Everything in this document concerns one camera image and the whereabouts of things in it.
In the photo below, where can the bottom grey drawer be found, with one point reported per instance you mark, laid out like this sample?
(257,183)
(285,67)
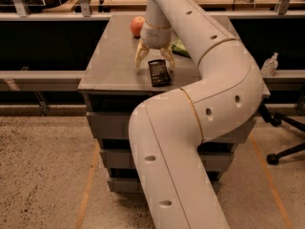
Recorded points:
(134,185)

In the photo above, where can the middle grey drawer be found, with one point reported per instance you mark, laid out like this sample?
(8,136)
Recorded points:
(122,159)

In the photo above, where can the red apple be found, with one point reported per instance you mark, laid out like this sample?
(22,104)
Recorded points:
(136,25)

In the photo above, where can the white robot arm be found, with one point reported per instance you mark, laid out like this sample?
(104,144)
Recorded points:
(166,129)

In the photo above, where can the clear sanitizer bottle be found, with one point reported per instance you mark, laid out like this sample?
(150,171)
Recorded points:
(270,65)

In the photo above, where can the black rxbar chocolate wrapper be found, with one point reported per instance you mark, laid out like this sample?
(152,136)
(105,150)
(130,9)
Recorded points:
(159,74)

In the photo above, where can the grey drawer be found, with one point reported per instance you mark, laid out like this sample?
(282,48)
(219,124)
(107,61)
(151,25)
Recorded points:
(107,125)
(122,159)
(134,185)

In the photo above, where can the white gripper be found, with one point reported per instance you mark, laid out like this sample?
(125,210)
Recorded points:
(155,36)

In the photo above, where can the green chip bag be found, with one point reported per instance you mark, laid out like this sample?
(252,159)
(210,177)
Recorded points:
(179,48)

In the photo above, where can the top grey drawer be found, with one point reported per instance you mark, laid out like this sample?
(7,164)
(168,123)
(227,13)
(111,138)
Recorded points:
(107,125)

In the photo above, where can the metal shelf rail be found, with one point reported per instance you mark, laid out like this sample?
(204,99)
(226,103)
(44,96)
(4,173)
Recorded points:
(40,81)

